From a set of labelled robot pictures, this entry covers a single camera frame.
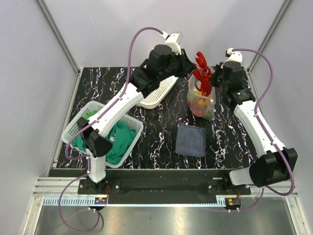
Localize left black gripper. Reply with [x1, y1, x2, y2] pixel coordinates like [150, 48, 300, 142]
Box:
[158, 48, 197, 81]

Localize red fake lobster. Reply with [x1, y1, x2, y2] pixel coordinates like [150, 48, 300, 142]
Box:
[193, 51, 212, 97]

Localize clear zip top bag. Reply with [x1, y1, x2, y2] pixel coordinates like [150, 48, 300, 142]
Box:
[187, 75, 216, 120]

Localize fake red grapes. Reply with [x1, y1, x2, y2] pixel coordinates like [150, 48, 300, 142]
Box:
[188, 100, 207, 117]

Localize fake orange fruit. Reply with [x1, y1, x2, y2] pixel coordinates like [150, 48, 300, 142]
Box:
[198, 97, 209, 106]

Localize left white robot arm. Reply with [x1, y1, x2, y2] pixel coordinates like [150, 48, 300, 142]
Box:
[77, 45, 196, 194]

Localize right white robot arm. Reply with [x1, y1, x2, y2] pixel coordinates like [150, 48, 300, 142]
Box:
[211, 61, 298, 194]

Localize fake green fruit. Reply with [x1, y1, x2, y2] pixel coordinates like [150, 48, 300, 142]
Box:
[202, 112, 215, 120]

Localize white oval perforated basket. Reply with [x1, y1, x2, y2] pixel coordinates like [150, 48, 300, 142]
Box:
[139, 76, 178, 109]

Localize black marble pattern mat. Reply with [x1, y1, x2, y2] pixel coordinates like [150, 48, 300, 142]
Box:
[69, 67, 257, 169]

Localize folded dark blue towel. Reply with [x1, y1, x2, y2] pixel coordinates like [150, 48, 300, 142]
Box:
[175, 123, 207, 158]

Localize white rectangular laundry basket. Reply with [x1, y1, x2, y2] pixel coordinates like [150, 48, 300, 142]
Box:
[61, 101, 143, 168]

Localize green cloth garment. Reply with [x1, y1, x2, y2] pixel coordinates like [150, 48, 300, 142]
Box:
[72, 110, 136, 166]

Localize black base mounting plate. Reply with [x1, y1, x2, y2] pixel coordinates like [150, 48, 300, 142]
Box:
[78, 177, 251, 195]

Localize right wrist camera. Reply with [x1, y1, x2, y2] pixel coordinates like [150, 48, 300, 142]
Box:
[225, 48, 243, 63]

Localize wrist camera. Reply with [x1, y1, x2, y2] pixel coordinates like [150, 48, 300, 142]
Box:
[162, 31, 183, 55]
[225, 48, 243, 63]

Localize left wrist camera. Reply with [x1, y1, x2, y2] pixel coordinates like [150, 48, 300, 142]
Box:
[162, 31, 183, 55]

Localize right aluminium frame rail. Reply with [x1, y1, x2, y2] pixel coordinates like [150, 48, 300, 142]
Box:
[247, 0, 293, 75]

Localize aluminium frame rail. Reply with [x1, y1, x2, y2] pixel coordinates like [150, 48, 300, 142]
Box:
[247, 0, 293, 75]
[35, 0, 80, 75]

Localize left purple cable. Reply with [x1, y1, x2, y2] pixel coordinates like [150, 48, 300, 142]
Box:
[58, 27, 169, 232]

